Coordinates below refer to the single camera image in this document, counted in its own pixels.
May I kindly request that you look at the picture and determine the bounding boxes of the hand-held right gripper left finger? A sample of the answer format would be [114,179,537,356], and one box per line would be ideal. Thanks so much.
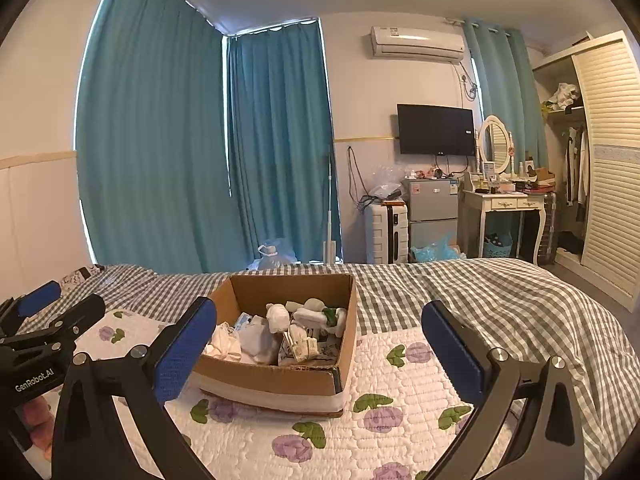
[52,297,218,480]

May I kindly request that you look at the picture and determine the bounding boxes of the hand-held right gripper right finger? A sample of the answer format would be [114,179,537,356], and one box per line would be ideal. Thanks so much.
[421,301,586,480]

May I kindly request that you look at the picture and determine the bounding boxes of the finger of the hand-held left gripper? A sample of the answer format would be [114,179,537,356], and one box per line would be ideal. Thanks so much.
[0,280,62,335]
[27,293,107,351]

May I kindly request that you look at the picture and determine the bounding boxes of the white pink cloth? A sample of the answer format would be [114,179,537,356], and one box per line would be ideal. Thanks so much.
[202,324,244,361]

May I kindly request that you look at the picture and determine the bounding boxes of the grey white cloth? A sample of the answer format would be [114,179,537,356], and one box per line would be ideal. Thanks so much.
[247,315,284,365]

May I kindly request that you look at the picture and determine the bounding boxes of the brown cardboard box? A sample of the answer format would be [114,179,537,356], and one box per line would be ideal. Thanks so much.
[192,273,357,414]

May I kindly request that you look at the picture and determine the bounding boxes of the white tagged sock pair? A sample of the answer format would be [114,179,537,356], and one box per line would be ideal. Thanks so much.
[288,324,321,362]

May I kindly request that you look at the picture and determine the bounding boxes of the floral tissue packet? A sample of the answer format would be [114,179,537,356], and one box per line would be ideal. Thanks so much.
[277,332,342,367]

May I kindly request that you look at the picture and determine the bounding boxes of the white green sock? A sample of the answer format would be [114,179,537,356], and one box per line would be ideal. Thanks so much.
[294,306,347,339]

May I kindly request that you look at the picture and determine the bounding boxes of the person's left hand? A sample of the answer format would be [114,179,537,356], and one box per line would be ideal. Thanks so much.
[17,396,54,460]

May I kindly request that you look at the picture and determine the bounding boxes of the patterned pillow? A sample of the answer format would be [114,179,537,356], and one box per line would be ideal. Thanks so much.
[60,265,107,287]

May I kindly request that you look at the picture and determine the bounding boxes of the purple floral quilted mat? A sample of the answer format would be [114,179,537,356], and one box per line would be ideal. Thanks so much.
[75,307,526,480]

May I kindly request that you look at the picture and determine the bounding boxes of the blue plastic bag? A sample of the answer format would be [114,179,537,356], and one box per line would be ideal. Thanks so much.
[411,234,467,264]

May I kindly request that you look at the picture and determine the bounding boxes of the blue plastic basket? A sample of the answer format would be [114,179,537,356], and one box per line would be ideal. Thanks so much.
[482,232,514,260]

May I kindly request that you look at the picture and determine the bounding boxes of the clear water jug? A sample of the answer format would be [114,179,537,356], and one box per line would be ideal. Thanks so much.
[250,238,299,271]

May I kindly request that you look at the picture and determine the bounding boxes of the white suitcase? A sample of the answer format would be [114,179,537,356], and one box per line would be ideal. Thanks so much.
[363,200,410,265]

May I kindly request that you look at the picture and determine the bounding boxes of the grey small fridge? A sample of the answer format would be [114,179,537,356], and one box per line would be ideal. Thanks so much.
[401,178,460,263]

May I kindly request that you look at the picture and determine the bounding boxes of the white dressing table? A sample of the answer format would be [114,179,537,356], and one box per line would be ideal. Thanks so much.
[457,189,548,266]

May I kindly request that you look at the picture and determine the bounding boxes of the dark suitcase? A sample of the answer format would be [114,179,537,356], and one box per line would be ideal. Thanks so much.
[520,191,559,265]

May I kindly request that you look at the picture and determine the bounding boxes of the clear plastic bag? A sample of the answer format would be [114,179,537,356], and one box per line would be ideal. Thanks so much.
[369,164,405,199]

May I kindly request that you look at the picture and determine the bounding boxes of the white mop pole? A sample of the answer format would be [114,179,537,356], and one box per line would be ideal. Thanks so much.
[322,147,341,264]

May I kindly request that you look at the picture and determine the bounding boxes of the wide teal curtain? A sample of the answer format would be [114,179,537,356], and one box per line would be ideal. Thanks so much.
[75,0,233,274]

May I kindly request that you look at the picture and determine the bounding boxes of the white oval mirror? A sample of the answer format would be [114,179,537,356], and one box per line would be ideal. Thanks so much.
[477,115,516,177]

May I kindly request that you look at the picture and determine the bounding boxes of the medium teal curtain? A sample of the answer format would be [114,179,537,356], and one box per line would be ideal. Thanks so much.
[223,19,344,266]

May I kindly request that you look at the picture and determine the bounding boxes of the hanging clothes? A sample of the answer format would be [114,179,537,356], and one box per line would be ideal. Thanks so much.
[562,127,591,223]

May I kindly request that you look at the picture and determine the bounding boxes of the cream slatted wardrobe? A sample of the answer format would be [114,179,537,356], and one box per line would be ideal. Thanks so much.
[530,30,640,311]

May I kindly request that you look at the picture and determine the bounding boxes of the narrow teal curtain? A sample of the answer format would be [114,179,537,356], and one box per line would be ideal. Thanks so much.
[462,19,549,171]

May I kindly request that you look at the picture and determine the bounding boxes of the pile of folded clothes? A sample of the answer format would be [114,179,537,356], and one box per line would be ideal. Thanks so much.
[541,82,583,112]

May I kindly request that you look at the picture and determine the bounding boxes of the white air conditioner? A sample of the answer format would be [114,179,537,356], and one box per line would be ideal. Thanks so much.
[370,25,466,65]

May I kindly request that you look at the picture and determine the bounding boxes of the black wall cables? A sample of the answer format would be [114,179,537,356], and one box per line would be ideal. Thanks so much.
[346,145,374,211]

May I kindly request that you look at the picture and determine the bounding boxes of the black wall television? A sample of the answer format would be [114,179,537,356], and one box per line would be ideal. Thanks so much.
[397,103,476,157]

